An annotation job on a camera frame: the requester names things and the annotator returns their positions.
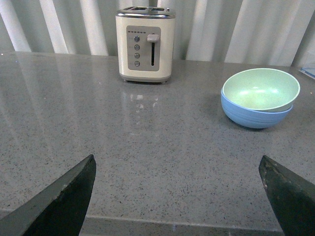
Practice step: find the blue plastic bowl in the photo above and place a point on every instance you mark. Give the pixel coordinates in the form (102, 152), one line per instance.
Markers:
(251, 118)

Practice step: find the green plastic bowl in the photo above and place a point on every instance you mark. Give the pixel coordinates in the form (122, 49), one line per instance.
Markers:
(262, 89)

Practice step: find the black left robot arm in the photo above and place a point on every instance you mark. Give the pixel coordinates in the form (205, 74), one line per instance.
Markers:
(59, 209)

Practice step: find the cream two-slot toaster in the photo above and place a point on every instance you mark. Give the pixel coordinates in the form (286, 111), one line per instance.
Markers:
(145, 39)

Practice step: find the white pleated curtain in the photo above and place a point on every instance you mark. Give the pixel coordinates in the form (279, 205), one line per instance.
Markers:
(264, 32)

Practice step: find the clear plastic storage container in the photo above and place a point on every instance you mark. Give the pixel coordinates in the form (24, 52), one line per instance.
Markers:
(308, 69)

